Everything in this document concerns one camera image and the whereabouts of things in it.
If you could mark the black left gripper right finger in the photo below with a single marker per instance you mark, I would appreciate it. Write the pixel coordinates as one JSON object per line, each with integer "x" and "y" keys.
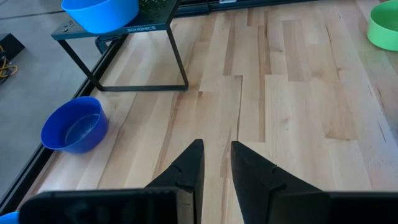
{"x": 270, "y": 199}

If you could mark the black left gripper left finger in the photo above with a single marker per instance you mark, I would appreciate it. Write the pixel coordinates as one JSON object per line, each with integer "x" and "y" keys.
{"x": 174, "y": 205}

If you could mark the purple plastic mini bowl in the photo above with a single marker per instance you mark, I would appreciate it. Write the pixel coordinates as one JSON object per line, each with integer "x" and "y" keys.
{"x": 84, "y": 127}

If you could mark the light blue mini bowl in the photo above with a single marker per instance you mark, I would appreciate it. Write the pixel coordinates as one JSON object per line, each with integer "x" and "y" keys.
{"x": 99, "y": 15}
{"x": 7, "y": 219}

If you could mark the green mini bowl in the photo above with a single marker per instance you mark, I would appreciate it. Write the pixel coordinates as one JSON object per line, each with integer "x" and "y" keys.
{"x": 385, "y": 28}

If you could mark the black metal mesh shelf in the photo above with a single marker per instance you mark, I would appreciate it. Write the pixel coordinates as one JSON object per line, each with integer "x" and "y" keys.
{"x": 155, "y": 21}

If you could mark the black box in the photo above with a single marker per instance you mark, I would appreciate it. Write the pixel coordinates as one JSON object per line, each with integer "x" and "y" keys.
{"x": 11, "y": 45}

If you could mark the black table edge rail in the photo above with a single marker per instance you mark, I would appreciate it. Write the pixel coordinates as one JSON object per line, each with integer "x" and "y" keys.
{"x": 26, "y": 177}

